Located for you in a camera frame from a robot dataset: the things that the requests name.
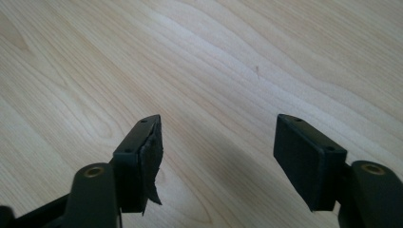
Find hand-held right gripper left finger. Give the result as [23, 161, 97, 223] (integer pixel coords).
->
[108, 114, 164, 217]

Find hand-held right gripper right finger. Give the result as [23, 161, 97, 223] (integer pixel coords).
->
[273, 113, 349, 213]

